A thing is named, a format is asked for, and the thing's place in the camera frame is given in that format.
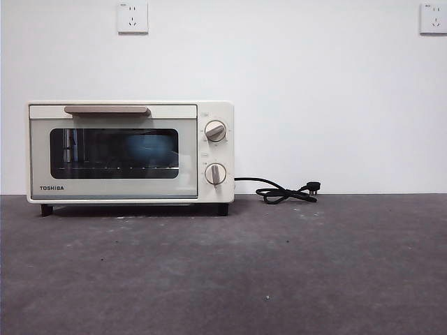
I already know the blue bowl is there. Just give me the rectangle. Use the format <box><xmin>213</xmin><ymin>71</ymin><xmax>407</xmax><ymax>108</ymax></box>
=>
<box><xmin>124</xmin><ymin>134</ymin><xmax>175</xmax><ymax>165</ymax></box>

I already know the glass oven door with handle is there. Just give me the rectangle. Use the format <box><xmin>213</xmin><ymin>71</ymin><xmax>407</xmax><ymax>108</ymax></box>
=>
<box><xmin>29</xmin><ymin>103</ymin><xmax>198</xmax><ymax>200</ymax></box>

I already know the beige oven knob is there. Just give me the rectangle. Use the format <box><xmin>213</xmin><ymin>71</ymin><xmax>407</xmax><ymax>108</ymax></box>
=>
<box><xmin>204</xmin><ymin>120</ymin><xmax>228</xmax><ymax>143</ymax></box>
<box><xmin>204</xmin><ymin>163</ymin><xmax>228</xmax><ymax>186</ymax></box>

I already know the cream Toshiba toaster oven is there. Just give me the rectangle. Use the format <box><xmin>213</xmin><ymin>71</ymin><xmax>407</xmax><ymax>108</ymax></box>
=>
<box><xmin>27</xmin><ymin>100</ymin><xmax>235</xmax><ymax>216</ymax></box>

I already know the black power cable with plug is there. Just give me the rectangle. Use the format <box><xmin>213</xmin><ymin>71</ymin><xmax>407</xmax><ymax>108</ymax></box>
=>
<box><xmin>233</xmin><ymin>177</ymin><xmax>322</xmax><ymax>204</ymax></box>

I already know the metal wire oven rack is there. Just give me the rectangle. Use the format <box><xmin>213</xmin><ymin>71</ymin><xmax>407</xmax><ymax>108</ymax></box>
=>
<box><xmin>57</xmin><ymin>165</ymin><xmax>177</xmax><ymax>172</ymax></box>

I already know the white wall socket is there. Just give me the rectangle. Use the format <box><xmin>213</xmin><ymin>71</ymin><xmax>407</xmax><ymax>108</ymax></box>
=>
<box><xmin>419</xmin><ymin>2</ymin><xmax>447</xmax><ymax>36</ymax></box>
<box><xmin>117</xmin><ymin>1</ymin><xmax>149</xmax><ymax>36</ymax></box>

